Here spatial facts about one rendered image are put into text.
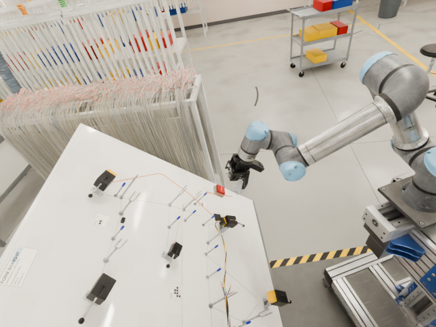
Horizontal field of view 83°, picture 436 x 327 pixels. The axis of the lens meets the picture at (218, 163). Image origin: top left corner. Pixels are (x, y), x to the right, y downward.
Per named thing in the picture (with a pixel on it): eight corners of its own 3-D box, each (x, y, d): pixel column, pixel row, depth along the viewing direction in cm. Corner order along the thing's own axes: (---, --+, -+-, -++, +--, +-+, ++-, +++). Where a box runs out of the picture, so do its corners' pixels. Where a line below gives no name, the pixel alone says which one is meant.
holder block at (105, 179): (76, 202, 82) (85, 187, 77) (96, 183, 91) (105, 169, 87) (89, 210, 83) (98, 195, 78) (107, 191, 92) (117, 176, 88)
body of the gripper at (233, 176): (224, 169, 106) (231, 149, 98) (242, 167, 109) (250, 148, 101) (229, 182, 102) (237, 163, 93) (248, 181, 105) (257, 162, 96)
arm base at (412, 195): (420, 180, 109) (430, 163, 102) (454, 205, 98) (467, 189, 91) (391, 190, 108) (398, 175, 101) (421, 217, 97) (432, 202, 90)
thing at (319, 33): (332, 58, 471) (342, -9, 398) (346, 67, 434) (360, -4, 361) (282, 69, 472) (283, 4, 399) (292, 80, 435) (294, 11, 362)
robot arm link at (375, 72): (413, 175, 102) (375, 84, 72) (391, 152, 113) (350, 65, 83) (446, 159, 97) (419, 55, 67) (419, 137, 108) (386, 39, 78)
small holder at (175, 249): (154, 270, 84) (165, 261, 80) (164, 248, 91) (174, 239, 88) (165, 276, 85) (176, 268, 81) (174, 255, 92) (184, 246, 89)
